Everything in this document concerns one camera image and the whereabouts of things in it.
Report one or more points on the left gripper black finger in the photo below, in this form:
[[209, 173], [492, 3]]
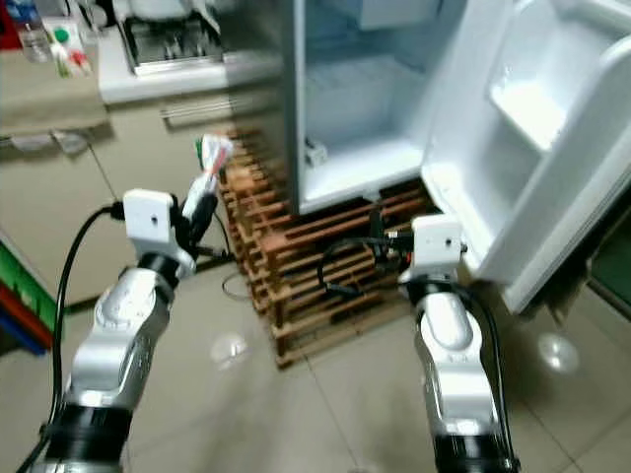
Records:
[[203, 209]]

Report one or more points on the white red green food pack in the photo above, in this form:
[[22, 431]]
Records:
[[217, 156]]

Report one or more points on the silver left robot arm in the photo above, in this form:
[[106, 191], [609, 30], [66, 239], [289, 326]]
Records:
[[118, 335]]

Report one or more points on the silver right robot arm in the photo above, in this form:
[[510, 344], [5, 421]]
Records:
[[449, 345]]

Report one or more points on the dark grey fridge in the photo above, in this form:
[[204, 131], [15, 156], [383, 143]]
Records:
[[355, 163]]

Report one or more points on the white kitchen counter beige cabinets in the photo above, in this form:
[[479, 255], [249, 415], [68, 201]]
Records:
[[89, 197]]

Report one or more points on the steel gas hob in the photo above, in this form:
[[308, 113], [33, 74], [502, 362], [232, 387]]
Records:
[[168, 44]]

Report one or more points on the green plastic board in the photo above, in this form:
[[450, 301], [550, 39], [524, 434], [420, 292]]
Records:
[[20, 281]]

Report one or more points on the red plastic board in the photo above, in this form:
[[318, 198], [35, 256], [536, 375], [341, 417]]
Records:
[[28, 320]]

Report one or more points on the beige table cloth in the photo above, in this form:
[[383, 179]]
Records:
[[49, 99]]

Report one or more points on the glass sliding door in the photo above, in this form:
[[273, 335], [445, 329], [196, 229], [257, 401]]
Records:
[[613, 266]]

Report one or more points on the blue flat board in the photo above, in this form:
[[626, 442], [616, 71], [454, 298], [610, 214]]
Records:
[[20, 343]]

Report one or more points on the clear water bottle blue label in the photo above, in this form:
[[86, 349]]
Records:
[[35, 37]]

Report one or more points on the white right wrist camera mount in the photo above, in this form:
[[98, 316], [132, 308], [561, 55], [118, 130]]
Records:
[[439, 241]]

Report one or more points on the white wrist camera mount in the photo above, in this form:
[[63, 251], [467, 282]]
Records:
[[148, 219], [439, 241]]

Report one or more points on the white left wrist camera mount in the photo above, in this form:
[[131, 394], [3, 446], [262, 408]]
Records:
[[148, 219]]

